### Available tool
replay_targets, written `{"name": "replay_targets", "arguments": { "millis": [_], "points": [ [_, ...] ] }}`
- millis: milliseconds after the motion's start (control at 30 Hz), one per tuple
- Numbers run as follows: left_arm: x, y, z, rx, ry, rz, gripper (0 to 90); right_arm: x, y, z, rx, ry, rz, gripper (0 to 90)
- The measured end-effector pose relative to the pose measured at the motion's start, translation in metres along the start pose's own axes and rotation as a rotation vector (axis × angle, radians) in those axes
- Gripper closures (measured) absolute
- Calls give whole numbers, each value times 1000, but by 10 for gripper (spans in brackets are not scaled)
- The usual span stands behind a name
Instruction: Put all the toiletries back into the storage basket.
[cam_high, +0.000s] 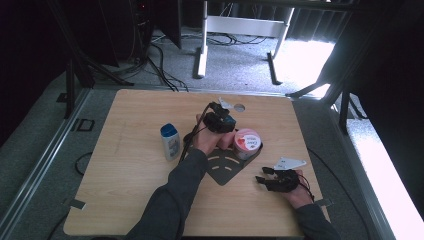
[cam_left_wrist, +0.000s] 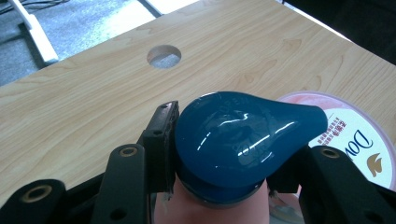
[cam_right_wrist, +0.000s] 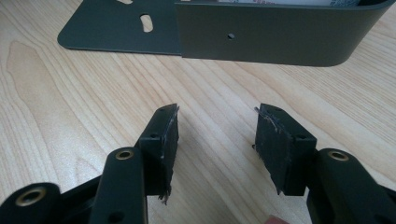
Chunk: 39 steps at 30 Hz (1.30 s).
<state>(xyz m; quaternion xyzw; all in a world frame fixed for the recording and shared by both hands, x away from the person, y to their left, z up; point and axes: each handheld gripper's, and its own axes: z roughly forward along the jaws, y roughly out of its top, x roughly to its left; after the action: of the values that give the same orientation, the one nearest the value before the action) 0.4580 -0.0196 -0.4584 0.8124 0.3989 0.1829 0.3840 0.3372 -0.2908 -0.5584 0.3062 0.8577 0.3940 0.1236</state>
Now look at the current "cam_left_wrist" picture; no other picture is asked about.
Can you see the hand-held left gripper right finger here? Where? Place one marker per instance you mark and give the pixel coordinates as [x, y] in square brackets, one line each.
[286, 174]

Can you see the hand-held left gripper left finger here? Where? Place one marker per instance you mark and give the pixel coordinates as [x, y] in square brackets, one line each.
[158, 149]

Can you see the pink bottle with blue cap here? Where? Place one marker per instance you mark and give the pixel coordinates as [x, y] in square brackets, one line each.
[236, 137]

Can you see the pink jar with white label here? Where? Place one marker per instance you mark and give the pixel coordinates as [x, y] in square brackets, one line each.
[351, 137]

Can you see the white desk frame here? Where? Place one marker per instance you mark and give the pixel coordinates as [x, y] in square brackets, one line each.
[40, 43]

